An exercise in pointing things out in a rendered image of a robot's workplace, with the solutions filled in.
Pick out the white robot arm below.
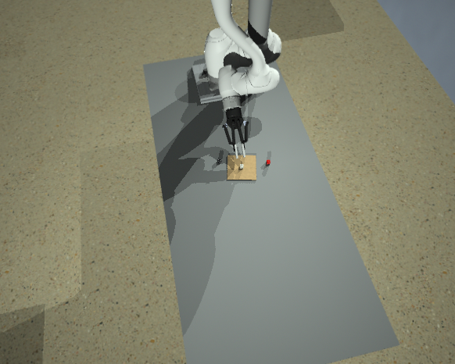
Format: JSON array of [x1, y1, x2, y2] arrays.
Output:
[[199, 0, 281, 111]]

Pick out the tan square mat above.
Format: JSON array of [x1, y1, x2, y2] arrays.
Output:
[[227, 155, 256, 180]]

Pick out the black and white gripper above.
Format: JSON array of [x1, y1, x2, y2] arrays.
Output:
[[222, 109, 249, 159]]

